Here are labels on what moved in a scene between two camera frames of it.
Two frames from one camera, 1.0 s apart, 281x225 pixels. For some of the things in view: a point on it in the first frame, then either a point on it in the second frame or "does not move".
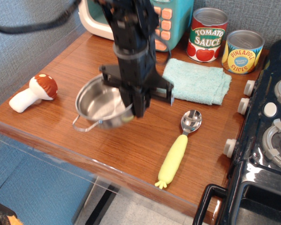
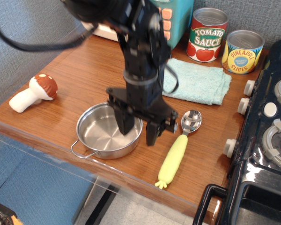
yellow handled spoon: x=190 y=120 does not move
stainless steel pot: x=98 y=101 -> x=99 y=133
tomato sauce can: x=206 y=34 does not move
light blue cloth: x=199 y=83 does not move
